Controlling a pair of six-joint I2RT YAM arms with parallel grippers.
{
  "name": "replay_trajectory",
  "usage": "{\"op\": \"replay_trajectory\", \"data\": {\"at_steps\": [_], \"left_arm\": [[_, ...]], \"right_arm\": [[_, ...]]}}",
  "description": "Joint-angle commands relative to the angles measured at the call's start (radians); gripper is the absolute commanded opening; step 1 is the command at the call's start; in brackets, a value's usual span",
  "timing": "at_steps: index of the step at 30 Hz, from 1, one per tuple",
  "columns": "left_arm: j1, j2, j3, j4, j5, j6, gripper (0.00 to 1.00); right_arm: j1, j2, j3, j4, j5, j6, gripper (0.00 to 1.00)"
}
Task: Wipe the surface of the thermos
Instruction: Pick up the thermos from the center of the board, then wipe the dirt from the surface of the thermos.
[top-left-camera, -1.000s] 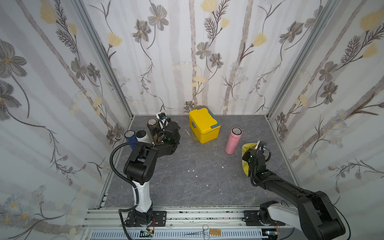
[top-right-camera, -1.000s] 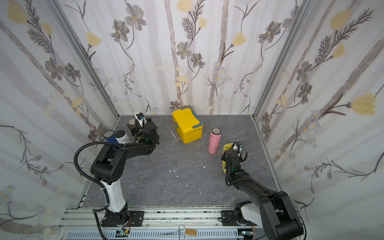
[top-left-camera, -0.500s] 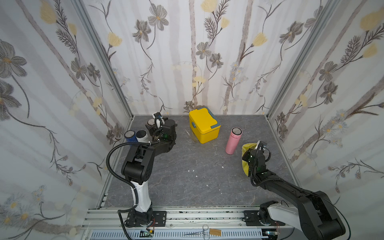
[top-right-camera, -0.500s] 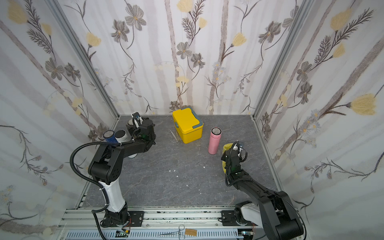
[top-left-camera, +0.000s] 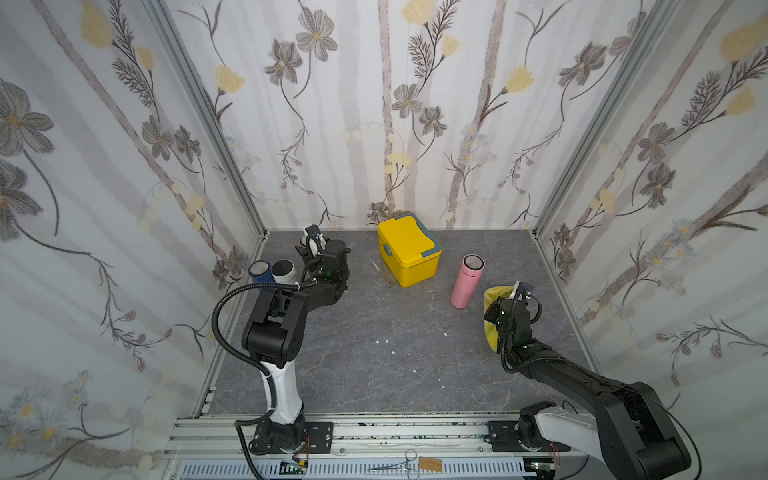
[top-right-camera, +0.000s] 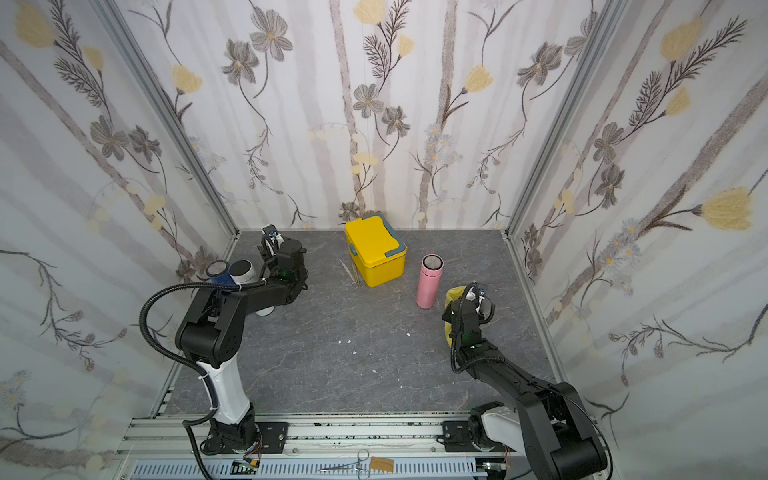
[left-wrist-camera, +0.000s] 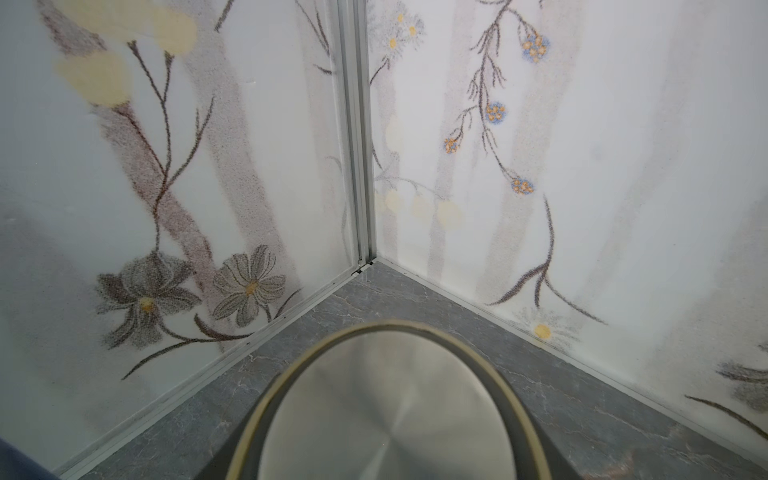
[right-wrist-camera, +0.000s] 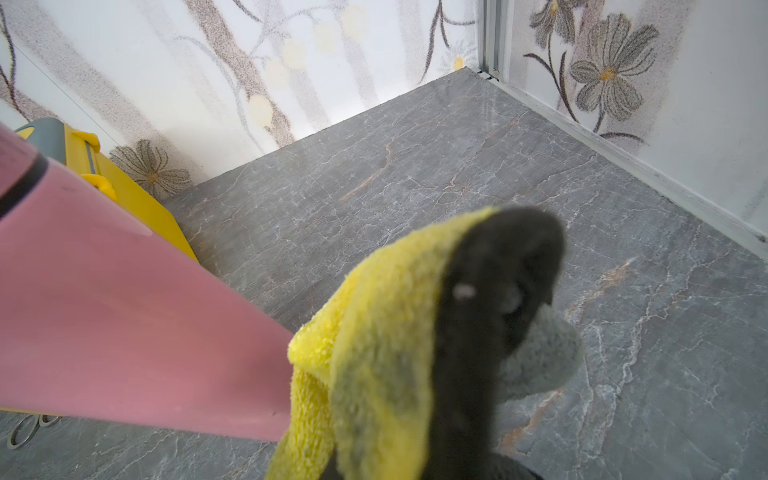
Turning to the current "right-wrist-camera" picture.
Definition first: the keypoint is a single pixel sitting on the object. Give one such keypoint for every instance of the yellow grey cleaning cloth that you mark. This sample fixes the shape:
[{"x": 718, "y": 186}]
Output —
[{"x": 400, "y": 373}]

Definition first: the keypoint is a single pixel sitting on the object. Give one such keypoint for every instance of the pink thermos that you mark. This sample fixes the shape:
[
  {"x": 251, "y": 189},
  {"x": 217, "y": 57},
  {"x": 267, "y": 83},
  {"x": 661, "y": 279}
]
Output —
[{"x": 103, "y": 318}]

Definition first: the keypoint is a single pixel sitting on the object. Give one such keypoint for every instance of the yellow storage box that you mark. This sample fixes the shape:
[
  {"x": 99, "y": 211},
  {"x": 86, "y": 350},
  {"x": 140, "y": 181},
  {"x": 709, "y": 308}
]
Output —
[{"x": 80, "y": 152}]

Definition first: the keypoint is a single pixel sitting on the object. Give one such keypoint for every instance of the small scissors beside box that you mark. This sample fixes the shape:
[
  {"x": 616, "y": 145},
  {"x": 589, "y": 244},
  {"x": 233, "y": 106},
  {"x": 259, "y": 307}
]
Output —
[{"x": 26, "y": 429}]

